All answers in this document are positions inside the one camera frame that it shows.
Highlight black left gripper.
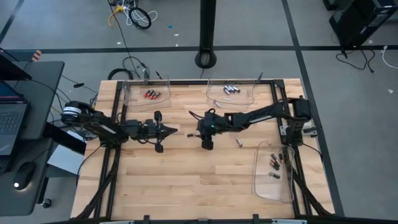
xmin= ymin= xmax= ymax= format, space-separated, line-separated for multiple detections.
xmin=141 ymin=111 xmax=179 ymax=154

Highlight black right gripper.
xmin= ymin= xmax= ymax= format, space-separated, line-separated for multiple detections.
xmin=193 ymin=123 xmax=219 ymax=151

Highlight clear plastic bin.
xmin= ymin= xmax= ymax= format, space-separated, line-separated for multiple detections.
xmin=252 ymin=141 xmax=295 ymax=203
xmin=206 ymin=76 xmax=256 ymax=106
xmin=123 ymin=76 xmax=172 ymax=108

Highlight grey metal box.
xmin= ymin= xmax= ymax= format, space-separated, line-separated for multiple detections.
xmin=46 ymin=130 xmax=86 ymax=177

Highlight black pole stand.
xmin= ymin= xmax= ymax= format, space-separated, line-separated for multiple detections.
xmin=195 ymin=0 xmax=218 ymax=70

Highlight black desk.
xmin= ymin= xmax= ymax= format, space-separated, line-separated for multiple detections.
xmin=0 ymin=60 xmax=87 ymax=217

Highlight black computer mouse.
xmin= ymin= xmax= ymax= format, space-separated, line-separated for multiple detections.
xmin=12 ymin=161 xmax=37 ymax=191

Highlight dark grey laptop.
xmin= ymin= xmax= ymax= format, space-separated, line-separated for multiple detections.
xmin=0 ymin=80 xmax=30 ymax=156

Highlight black monitor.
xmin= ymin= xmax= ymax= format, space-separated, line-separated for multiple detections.
xmin=0 ymin=48 xmax=33 ymax=82

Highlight black computer tower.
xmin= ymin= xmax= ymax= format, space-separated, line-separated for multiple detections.
xmin=328 ymin=0 xmax=398 ymax=47

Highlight black looped camera cable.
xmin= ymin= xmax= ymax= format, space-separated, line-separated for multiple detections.
xmin=188 ymin=110 xmax=206 ymax=121

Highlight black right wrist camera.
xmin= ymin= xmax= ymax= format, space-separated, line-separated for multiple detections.
xmin=203 ymin=112 xmax=218 ymax=124

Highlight black aluminium frame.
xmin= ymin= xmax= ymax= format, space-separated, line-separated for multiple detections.
xmin=73 ymin=79 xmax=336 ymax=224

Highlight black cable bundle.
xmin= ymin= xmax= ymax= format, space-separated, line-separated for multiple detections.
xmin=122 ymin=55 xmax=150 ymax=78

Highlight thick black cable coil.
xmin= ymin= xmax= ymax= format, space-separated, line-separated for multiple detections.
xmin=107 ymin=67 xmax=134 ymax=81

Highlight long thin black cable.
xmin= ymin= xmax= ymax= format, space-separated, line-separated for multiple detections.
xmin=107 ymin=0 xmax=141 ymax=78

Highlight black coiled cable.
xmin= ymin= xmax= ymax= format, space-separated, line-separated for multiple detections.
xmin=128 ymin=6 xmax=152 ymax=30

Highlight white cable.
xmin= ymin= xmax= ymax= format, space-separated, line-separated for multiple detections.
xmin=123 ymin=0 xmax=159 ymax=26
xmin=381 ymin=45 xmax=398 ymax=70

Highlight black floor cables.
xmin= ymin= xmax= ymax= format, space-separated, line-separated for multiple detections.
xmin=335 ymin=46 xmax=376 ymax=75

